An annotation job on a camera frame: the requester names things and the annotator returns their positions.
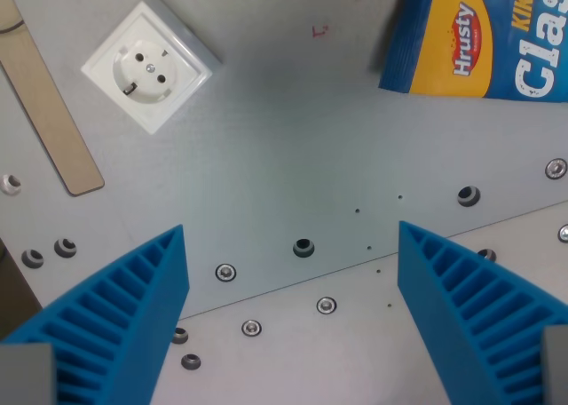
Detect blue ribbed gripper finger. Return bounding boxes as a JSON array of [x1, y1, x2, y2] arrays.
[[0, 224, 191, 405], [397, 220, 568, 405]]

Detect light wooden board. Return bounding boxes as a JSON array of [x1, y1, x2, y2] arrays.
[[0, 0, 106, 197]]

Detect blue yellow Hrusty snack bag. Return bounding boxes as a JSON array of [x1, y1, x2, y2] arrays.
[[377, 0, 568, 105]]

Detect white wall power socket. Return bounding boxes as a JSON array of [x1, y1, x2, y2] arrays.
[[80, 0, 225, 136]]

